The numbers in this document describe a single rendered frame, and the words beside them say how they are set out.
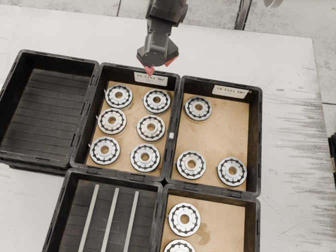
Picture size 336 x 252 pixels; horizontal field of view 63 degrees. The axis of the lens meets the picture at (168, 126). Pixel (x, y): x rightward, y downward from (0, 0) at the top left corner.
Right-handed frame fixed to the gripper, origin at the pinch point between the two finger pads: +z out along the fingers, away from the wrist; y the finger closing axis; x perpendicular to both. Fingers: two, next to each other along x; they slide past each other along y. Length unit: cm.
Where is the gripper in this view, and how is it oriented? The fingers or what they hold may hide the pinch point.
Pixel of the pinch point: (157, 68)
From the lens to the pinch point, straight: 85.8
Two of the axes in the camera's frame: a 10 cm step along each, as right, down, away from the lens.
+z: -0.5, 4.0, 9.1
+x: -5.9, -7.5, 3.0
